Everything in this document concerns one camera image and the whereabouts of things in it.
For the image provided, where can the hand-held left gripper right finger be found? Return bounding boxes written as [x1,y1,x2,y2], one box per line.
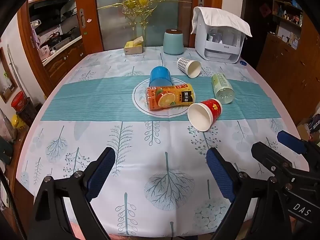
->
[206,147,288,240]

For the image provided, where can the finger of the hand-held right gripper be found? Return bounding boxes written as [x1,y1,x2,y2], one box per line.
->
[251,142,304,180]
[277,130,320,161]

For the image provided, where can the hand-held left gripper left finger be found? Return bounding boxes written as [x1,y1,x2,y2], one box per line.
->
[27,147,116,240]

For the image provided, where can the red paper cup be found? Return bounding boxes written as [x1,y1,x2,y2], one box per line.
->
[187,98,223,132]

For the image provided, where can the checkered paper cup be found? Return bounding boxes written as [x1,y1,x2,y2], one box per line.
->
[177,57,202,78]

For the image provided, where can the blue plastic cup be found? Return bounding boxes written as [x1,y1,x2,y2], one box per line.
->
[149,66,173,88]

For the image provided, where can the cardboard box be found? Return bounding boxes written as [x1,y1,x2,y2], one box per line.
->
[297,114,320,143]

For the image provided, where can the dark wooden cabinet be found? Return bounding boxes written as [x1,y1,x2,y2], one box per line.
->
[256,32,316,126]

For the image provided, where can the clear green plastic bottle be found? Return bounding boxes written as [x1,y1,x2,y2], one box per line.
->
[211,72,235,105]

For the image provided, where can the white round plate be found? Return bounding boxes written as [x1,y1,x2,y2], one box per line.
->
[132,77,193,117]

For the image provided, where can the orange juice bottle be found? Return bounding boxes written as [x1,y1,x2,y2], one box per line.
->
[146,83,195,111]

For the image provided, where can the red lid jar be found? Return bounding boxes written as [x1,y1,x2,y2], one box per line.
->
[11,91,38,127]

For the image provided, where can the white water dispenser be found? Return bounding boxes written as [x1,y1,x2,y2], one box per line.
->
[193,10,247,64]

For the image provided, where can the yellow tissue box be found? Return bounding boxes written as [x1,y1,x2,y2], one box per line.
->
[124,36,144,56]

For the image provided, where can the wooden framed picture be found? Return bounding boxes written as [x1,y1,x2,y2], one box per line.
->
[0,47,19,103]

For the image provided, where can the light blue canister brown lid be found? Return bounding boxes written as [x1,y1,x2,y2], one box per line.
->
[163,29,184,56]

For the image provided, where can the white towel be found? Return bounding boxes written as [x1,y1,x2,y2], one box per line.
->
[191,6,253,38]

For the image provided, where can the frosted glass door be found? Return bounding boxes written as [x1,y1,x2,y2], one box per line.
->
[94,0,193,51]

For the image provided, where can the pink hanging cloth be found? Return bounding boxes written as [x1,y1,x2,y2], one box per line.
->
[31,22,41,48]

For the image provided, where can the gold door ornament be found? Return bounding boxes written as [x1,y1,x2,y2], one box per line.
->
[97,0,193,34]

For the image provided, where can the wooden wall shelf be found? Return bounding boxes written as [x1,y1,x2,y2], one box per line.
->
[271,0,305,51]

